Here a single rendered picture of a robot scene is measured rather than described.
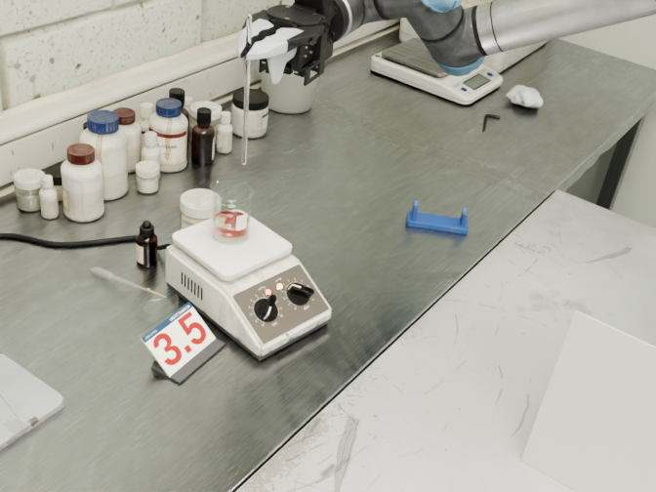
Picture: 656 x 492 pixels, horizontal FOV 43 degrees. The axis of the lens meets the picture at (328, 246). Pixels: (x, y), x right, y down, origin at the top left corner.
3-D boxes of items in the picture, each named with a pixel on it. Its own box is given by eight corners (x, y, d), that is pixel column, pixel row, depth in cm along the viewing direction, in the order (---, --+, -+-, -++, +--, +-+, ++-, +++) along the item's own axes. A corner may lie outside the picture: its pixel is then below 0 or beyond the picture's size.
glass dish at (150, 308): (185, 308, 111) (186, 296, 110) (162, 331, 107) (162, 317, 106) (152, 294, 113) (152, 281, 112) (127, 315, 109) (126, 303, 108)
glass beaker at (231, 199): (257, 234, 113) (262, 183, 109) (238, 253, 109) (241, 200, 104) (219, 221, 115) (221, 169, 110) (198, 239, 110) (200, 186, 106)
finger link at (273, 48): (266, 101, 99) (302, 74, 106) (268, 54, 96) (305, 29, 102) (243, 94, 100) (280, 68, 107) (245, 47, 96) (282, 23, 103)
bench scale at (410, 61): (466, 109, 177) (471, 88, 174) (365, 71, 188) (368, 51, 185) (504, 86, 190) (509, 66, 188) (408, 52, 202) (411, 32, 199)
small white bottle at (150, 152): (163, 175, 140) (164, 132, 135) (154, 184, 137) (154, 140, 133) (146, 171, 140) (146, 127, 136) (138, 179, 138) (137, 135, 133)
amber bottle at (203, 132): (199, 168, 143) (201, 116, 137) (186, 158, 145) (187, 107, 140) (218, 162, 145) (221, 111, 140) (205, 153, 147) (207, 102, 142)
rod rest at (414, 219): (466, 224, 138) (471, 205, 136) (467, 235, 135) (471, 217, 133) (406, 215, 138) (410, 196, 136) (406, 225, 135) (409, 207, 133)
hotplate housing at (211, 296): (332, 324, 112) (339, 277, 108) (259, 365, 104) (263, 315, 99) (226, 248, 124) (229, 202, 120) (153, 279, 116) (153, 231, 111)
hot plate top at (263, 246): (295, 251, 112) (296, 246, 111) (225, 283, 104) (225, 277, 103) (237, 212, 118) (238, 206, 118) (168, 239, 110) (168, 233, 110)
